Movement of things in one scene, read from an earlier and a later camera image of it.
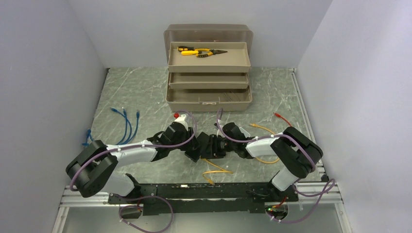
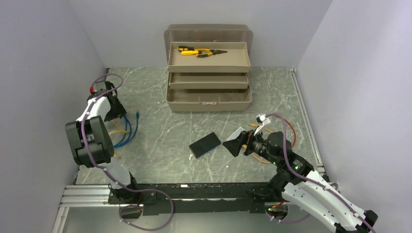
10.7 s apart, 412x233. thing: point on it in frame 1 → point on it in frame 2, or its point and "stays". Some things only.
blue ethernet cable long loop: (137, 115) stays
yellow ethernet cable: (222, 170) → (119, 130)
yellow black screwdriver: (185, 48) stays
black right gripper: (214, 151) → (233, 146)
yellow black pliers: (208, 54) stays
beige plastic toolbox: (219, 82) stays
